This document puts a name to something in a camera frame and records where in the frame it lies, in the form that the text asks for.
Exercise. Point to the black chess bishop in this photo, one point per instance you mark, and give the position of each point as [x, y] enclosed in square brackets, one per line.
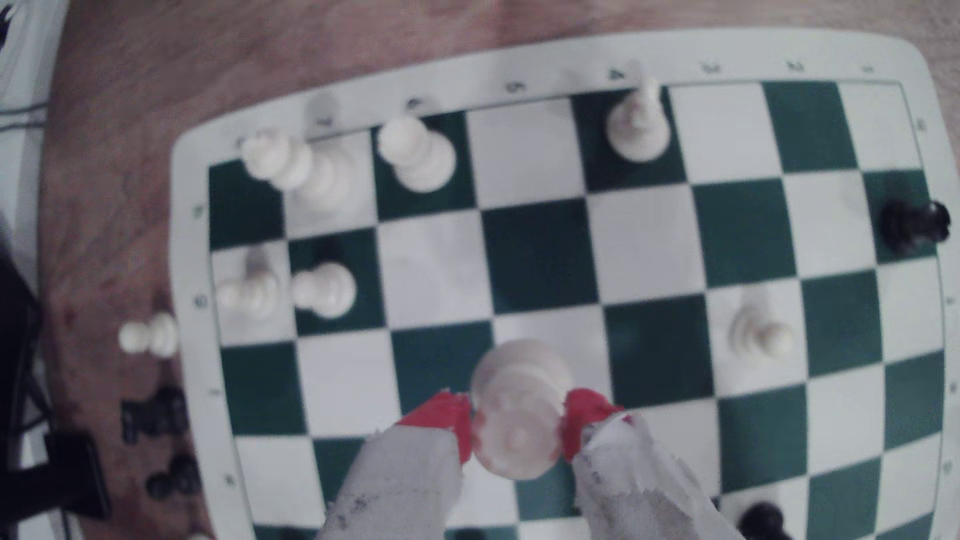
[909, 223]

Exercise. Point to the green white chess board mat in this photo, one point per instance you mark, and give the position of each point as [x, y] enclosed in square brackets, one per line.
[540, 255]

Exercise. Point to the white chess rook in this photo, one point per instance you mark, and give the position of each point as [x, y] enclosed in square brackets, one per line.
[416, 154]

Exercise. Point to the black chess pawn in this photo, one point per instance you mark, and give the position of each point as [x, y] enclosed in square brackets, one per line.
[765, 523]
[174, 478]

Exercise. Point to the black chess rook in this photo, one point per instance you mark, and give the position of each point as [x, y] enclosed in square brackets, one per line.
[154, 414]

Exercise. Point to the white chess bishop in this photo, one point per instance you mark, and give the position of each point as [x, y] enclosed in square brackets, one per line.
[637, 127]

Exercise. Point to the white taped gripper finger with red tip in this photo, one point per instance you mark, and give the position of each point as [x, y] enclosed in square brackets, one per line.
[637, 487]
[397, 487]

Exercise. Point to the white chess king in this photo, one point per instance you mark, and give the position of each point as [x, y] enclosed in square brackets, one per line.
[300, 169]

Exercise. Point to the white chess queen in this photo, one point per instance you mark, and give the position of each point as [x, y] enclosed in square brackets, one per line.
[517, 405]

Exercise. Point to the white chess pawn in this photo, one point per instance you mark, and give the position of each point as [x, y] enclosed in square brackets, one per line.
[326, 289]
[150, 335]
[761, 336]
[251, 294]

